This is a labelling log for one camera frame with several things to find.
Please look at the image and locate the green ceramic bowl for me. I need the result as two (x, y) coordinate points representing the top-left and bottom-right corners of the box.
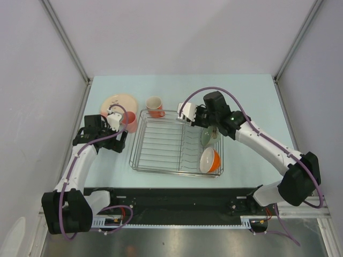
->
(200, 126), (221, 147)

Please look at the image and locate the orange and white bowl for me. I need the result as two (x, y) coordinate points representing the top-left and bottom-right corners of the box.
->
(199, 147), (221, 173)

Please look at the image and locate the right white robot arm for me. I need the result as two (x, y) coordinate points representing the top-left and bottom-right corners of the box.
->
(178, 87), (323, 215)

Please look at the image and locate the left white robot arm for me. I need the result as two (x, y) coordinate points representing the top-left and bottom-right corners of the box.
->
(41, 112), (128, 235)

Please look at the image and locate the pink plastic cup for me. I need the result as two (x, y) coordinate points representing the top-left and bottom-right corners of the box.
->
(121, 111), (138, 133)

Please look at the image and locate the beige pink floral plate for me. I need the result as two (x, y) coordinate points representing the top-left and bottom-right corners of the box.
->
(100, 94), (138, 116)

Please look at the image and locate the orange ceramic mug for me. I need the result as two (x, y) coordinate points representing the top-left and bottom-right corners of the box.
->
(145, 96), (165, 118)

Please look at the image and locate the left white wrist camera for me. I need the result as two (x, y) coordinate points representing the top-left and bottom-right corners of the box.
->
(106, 109), (123, 132)

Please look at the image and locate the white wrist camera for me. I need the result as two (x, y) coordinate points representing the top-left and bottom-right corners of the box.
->
(176, 102), (198, 126)
(106, 109), (123, 132)

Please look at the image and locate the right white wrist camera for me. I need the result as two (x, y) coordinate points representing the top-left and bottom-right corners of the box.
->
(176, 102), (198, 126)

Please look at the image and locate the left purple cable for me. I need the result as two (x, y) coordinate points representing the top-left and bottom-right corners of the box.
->
(60, 104), (127, 240)

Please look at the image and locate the purple cable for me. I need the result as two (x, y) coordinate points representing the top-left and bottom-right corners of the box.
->
(60, 104), (127, 240)
(178, 86), (324, 209)

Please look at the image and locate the chrome wire dish rack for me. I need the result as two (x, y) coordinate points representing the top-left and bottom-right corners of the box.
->
(129, 109), (224, 178)

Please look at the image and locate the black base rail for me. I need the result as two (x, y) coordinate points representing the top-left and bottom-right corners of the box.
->
(81, 187), (313, 225)

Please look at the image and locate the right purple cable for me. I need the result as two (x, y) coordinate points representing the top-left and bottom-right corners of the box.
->
(178, 86), (324, 209)

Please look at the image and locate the white slotted cable duct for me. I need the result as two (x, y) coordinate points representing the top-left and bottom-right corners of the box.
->
(91, 215), (269, 232)

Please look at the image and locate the aluminium frame profile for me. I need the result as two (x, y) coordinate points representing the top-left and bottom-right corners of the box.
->
(278, 200), (330, 218)

